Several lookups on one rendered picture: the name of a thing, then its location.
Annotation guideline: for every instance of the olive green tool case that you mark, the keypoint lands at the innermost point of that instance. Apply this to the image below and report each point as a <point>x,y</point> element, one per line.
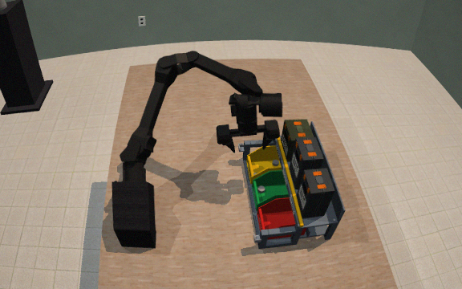
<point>293,129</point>

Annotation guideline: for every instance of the yellow flat bar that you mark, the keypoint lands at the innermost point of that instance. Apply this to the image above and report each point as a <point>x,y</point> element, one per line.
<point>291,183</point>

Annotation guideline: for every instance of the green open bin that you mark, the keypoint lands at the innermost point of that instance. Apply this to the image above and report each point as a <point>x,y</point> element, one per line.
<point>274,183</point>

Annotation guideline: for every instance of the red open bin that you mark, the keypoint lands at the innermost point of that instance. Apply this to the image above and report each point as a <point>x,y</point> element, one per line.
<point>276,214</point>

